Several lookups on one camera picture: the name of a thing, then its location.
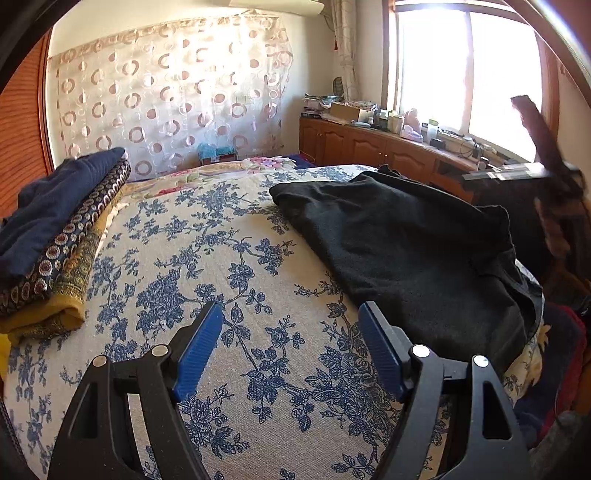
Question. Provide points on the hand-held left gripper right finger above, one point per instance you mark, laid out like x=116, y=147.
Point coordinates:
x=383, y=350

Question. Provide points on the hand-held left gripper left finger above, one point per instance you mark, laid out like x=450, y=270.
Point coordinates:
x=198, y=350

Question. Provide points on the black t-shirt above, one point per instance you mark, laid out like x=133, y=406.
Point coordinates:
x=406, y=240

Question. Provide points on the blue floral bedsheet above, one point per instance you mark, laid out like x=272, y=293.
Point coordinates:
x=258, y=240

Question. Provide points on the yellow patterned cloth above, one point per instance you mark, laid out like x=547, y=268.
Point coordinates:
x=69, y=295

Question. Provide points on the dark blue blanket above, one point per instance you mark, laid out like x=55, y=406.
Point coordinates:
x=545, y=369

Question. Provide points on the navy circle-patterned cloth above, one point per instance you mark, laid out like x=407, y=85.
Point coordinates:
x=69, y=249

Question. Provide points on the pink floral blanket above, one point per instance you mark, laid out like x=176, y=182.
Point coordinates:
x=231, y=168

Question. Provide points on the small cardboard box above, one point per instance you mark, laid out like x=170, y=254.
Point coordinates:
x=219, y=157

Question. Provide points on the wooden cabinet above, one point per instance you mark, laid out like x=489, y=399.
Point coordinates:
x=360, y=147

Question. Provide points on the folded navy cloth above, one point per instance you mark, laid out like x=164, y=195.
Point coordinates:
x=55, y=203

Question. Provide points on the pink soft toy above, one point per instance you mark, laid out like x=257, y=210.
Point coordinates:
x=411, y=124

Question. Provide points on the white jar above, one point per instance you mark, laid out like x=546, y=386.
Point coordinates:
x=395, y=122

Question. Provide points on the open cardboard box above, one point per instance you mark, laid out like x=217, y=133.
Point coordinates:
x=346, y=111

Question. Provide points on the sheer circle-patterned curtain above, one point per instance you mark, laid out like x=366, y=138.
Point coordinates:
x=175, y=92

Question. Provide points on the wooden wardrobe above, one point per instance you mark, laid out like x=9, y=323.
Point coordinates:
x=23, y=138

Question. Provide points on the window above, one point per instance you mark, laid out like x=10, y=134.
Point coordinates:
x=461, y=64

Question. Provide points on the beige window curtain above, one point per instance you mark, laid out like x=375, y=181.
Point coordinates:
x=346, y=46

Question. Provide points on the white air conditioner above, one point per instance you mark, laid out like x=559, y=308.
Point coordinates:
x=277, y=5

